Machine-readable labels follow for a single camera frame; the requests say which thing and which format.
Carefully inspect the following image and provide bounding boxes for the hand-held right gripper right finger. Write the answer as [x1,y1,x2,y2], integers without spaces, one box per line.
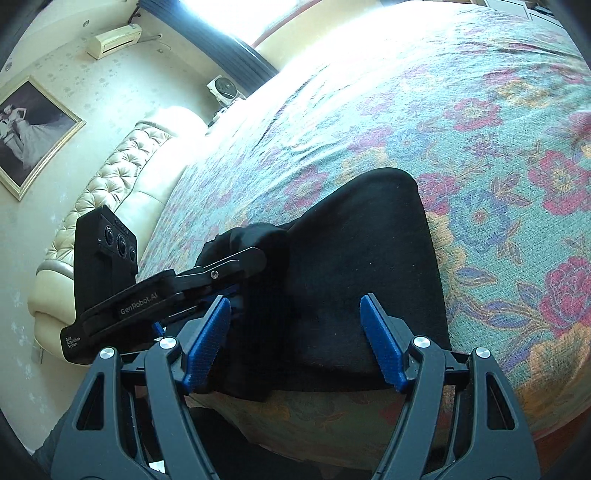
[359,293,541,480]

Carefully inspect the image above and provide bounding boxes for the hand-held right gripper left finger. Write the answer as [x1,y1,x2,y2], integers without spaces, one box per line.
[51,295,232,480]

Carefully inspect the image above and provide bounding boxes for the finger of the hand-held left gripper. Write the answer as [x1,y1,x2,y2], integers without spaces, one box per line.
[174,247,269,296]
[154,282,247,342]

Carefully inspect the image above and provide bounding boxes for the black studded pants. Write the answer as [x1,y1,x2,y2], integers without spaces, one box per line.
[194,168,453,402]

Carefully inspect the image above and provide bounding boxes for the cream tufted leather headboard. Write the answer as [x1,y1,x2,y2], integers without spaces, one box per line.
[28,107,206,365]

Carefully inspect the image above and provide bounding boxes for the person's dark clothing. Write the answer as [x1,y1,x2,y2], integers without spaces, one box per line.
[30,406,93,480]

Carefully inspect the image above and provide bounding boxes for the white fan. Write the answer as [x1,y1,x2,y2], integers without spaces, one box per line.
[206,75,245,109]

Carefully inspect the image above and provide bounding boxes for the dark blue curtain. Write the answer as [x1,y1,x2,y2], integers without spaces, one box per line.
[139,0,280,100]

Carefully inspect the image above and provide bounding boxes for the floral bedspread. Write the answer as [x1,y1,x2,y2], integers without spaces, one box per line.
[139,0,591,462]

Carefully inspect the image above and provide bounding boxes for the bay window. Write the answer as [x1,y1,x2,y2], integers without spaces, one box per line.
[178,0,319,51]

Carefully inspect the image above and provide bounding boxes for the framed wall picture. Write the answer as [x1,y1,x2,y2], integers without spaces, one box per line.
[0,76,87,202]

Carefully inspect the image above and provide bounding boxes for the white wall air conditioner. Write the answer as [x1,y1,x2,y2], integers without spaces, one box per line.
[87,23,143,61]

